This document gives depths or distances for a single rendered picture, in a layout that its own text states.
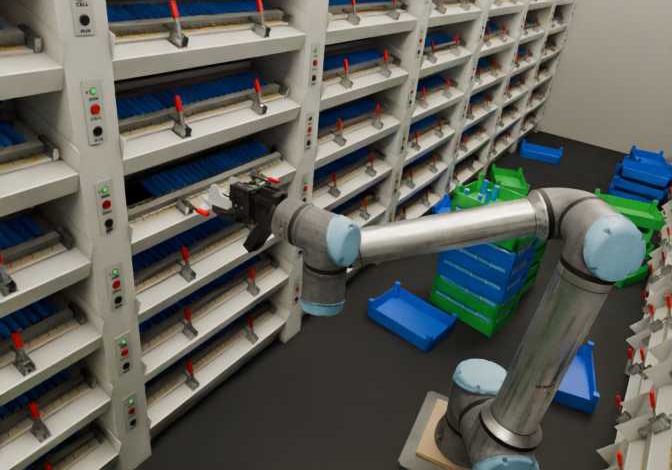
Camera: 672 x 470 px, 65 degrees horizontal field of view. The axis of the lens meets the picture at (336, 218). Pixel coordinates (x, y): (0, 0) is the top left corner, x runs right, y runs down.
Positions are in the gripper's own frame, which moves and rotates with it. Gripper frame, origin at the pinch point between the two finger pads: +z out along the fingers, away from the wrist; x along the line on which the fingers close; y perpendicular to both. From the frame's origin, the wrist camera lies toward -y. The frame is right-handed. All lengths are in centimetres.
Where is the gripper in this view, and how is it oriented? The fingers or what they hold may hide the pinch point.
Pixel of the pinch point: (212, 197)
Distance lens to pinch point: 121.5
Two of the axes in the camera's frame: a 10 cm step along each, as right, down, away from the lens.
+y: 0.8, -8.8, -4.6
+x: -5.5, 3.5, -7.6
